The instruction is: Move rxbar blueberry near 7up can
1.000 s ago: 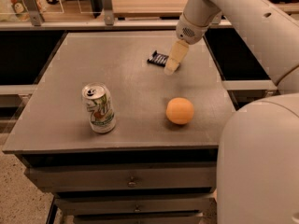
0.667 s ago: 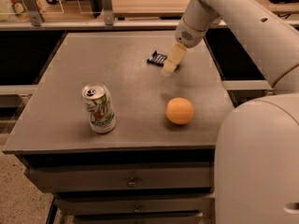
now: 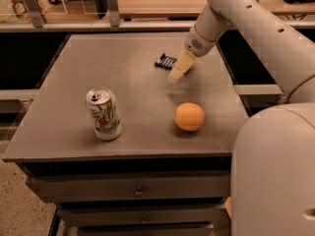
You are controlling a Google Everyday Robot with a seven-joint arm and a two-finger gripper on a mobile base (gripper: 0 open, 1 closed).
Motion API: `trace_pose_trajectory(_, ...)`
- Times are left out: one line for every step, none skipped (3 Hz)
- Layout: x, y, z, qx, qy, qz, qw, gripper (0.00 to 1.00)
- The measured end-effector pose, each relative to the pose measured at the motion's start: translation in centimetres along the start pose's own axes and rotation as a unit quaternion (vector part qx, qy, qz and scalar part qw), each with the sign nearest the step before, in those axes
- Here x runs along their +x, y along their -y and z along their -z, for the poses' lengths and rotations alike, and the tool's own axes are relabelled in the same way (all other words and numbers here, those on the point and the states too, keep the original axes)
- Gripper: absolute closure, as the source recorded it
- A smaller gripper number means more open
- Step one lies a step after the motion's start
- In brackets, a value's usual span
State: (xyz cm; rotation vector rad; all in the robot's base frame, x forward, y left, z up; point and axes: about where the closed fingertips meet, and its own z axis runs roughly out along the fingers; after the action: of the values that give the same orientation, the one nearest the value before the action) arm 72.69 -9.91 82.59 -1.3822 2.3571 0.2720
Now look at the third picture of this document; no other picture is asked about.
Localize white rounded gripper body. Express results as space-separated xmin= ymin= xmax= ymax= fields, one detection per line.
xmin=185 ymin=26 xmax=220 ymax=57

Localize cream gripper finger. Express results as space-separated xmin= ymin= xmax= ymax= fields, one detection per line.
xmin=167 ymin=50 xmax=196 ymax=84

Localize dark blue rxbar wrapper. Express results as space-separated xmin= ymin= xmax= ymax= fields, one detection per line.
xmin=155 ymin=53 xmax=177 ymax=70

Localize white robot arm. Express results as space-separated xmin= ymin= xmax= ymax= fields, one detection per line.
xmin=168 ymin=0 xmax=315 ymax=236

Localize white green 7up can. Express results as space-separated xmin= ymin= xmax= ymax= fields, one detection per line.
xmin=86 ymin=87 xmax=122 ymax=141

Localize orange fruit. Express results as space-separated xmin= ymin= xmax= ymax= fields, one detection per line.
xmin=174 ymin=102 xmax=205 ymax=132

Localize wooden desk top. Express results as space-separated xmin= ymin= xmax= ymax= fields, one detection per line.
xmin=118 ymin=0 xmax=315 ymax=18

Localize grey drawer cabinet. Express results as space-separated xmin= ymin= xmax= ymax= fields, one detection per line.
xmin=3 ymin=32 xmax=247 ymax=236

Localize round metal drawer knob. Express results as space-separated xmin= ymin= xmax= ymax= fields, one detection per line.
xmin=134 ymin=186 xmax=144 ymax=198

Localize lower metal drawer knob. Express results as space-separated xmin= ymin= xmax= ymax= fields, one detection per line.
xmin=141 ymin=215 xmax=148 ymax=224

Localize colourful snack bag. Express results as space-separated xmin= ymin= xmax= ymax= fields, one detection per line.
xmin=0 ymin=0 xmax=47 ymax=24

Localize grey metal bracket middle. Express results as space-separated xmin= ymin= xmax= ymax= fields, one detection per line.
xmin=106 ymin=0 xmax=120 ymax=27

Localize grey metal bracket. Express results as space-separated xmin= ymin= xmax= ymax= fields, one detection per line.
xmin=106 ymin=0 xmax=120 ymax=27
xmin=25 ymin=0 xmax=46 ymax=28

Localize grey metal bracket left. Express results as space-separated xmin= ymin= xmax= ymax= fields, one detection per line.
xmin=25 ymin=0 xmax=46 ymax=28

